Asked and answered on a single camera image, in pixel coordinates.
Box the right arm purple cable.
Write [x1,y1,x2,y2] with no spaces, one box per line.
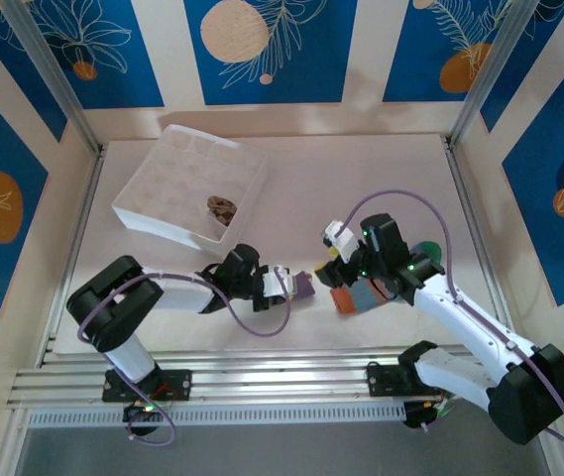
[343,187,564,448]

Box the aluminium side rail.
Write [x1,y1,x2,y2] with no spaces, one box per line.
[440,136,520,356]
[38,141,107,368]

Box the white divided storage box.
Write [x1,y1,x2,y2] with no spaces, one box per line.
[111,124,270,261]

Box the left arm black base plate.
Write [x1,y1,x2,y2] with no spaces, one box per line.
[101,369,193,404]

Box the white slotted cable duct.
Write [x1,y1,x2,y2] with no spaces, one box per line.
[27,404,407,430]

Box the grey-blue sock orange cuff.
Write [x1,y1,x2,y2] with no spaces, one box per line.
[329,240,444,316]

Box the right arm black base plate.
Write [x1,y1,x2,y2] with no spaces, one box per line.
[366,361,457,399]

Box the purple sock tan toe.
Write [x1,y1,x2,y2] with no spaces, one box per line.
[288,271,317,301]

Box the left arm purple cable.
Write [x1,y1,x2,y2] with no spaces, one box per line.
[76,266,293,450]

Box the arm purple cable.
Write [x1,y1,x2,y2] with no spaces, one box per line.
[76,266,293,450]
[343,187,564,448]

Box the beige brown argyle sock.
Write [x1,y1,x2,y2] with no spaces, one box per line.
[205,194,239,229]

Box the aluminium mounting rail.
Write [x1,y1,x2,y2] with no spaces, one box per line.
[6,348,546,409]

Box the aluminium frame post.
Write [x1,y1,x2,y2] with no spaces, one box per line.
[447,0,544,148]
[0,0,104,155]

